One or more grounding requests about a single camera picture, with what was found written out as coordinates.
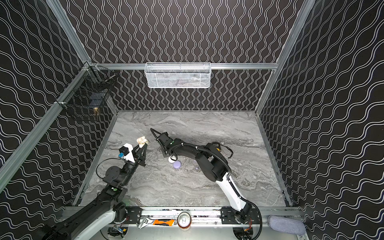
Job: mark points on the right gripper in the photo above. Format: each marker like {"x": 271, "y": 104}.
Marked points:
{"x": 165, "y": 142}

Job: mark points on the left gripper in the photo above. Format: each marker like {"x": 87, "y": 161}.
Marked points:
{"x": 137, "y": 160}

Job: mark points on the beige earbud charging case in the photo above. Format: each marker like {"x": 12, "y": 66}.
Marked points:
{"x": 142, "y": 140}

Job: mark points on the purple round earbud case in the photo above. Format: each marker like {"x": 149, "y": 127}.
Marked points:
{"x": 177, "y": 165}

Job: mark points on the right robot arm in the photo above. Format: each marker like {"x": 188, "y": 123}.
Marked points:
{"x": 215, "y": 167}

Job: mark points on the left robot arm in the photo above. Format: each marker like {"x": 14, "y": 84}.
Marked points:
{"x": 108, "y": 206}

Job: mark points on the white round earbud case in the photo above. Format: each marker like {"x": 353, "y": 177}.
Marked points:
{"x": 171, "y": 159}

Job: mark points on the adjustable wrench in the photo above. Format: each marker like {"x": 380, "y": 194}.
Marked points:
{"x": 144, "y": 221}

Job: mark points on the orange utility knife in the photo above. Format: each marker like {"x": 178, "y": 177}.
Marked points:
{"x": 164, "y": 222}

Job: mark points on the soda can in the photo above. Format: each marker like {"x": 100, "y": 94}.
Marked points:
{"x": 184, "y": 221}

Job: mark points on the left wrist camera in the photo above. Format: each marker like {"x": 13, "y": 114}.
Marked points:
{"x": 126, "y": 153}

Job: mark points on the white wire mesh basket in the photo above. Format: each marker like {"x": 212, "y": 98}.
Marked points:
{"x": 177, "y": 75}

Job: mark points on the black wire basket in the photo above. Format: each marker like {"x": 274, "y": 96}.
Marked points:
{"x": 93, "y": 90}

